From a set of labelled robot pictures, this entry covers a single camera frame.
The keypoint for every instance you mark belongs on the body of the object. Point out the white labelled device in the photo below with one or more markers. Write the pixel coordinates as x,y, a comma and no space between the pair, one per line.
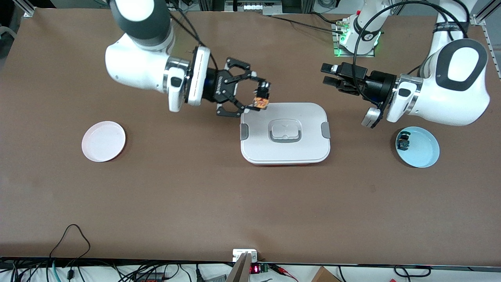
254,6

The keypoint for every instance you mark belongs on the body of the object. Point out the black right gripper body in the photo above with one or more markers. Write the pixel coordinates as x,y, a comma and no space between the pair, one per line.
221,88

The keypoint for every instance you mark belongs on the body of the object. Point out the grey metal bracket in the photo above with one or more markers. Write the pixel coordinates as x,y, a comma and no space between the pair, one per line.
239,272

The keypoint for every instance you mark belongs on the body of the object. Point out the pale pink round plate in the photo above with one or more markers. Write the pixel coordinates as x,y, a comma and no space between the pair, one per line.
103,141

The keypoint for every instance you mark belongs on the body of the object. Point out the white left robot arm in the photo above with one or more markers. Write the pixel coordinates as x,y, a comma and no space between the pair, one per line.
462,102

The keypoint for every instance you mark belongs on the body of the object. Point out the aluminium frame profile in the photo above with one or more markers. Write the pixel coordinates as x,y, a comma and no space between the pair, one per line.
479,17
27,9

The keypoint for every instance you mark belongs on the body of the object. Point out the brown cardboard piece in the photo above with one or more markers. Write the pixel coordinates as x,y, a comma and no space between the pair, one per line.
323,276

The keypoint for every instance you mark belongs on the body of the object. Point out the green push-button switch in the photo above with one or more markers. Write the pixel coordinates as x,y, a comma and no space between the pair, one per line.
403,144

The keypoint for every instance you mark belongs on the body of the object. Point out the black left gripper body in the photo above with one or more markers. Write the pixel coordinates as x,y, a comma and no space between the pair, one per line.
376,87

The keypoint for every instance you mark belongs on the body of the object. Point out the orange push-button switch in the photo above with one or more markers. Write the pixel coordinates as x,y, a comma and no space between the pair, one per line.
261,101

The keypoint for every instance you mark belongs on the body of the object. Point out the light blue round plate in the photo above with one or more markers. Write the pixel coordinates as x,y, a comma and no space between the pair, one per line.
422,149

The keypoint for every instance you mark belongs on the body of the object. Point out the white lidded storage box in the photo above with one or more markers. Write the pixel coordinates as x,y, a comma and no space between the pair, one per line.
285,149

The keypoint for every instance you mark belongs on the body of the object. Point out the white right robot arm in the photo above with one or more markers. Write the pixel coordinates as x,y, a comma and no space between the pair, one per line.
133,66

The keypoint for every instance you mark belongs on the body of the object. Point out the red digit display module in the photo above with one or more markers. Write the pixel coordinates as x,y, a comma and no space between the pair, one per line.
255,269

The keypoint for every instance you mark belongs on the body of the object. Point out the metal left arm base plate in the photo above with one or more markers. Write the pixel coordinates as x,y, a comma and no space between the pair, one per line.
335,43

